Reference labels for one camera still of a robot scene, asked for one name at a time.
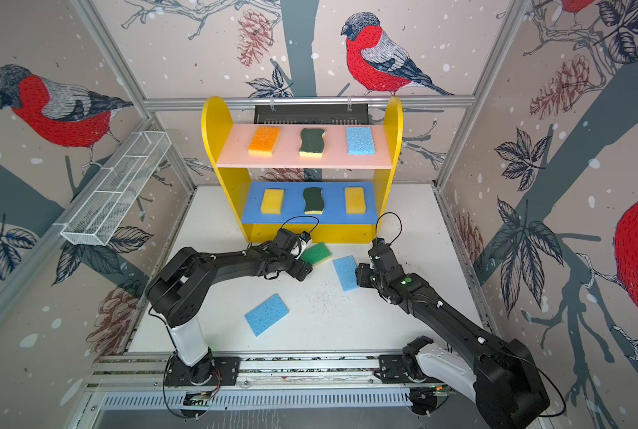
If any green topped yellow sponge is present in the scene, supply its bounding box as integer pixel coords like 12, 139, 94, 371
300, 242, 333, 266

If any blue sponge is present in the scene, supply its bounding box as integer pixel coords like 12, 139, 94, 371
245, 294, 290, 337
333, 256, 358, 292
346, 127, 376, 156

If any dark green scrub sponge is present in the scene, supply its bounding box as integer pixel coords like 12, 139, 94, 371
299, 128, 325, 158
303, 187, 325, 215

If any yellow sponge front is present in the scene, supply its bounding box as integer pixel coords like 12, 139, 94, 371
344, 187, 367, 216

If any orange topped yellow sponge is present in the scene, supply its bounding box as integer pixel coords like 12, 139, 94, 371
247, 126, 281, 157

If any dark green scrub sponge front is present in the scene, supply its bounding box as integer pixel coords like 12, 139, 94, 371
299, 128, 325, 158

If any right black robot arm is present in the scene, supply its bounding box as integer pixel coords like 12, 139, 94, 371
356, 238, 551, 428

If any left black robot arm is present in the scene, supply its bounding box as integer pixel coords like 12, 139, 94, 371
146, 228, 313, 381

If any yellow shelf with coloured boards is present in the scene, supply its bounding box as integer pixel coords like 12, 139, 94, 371
201, 97, 403, 244

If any blue sponge front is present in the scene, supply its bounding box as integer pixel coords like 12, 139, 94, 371
245, 294, 290, 337

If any black vent grille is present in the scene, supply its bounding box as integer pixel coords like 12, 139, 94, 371
254, 104, 370, 125

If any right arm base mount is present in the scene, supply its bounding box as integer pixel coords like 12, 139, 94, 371
373, 336, 446, 391

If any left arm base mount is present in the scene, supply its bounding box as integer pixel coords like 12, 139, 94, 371
163, 351, 241, 387

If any white wire mesh basket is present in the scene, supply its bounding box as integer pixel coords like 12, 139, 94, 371
61, 130, 172, 246

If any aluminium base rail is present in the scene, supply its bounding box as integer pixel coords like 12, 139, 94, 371
85, 350, 532, 390

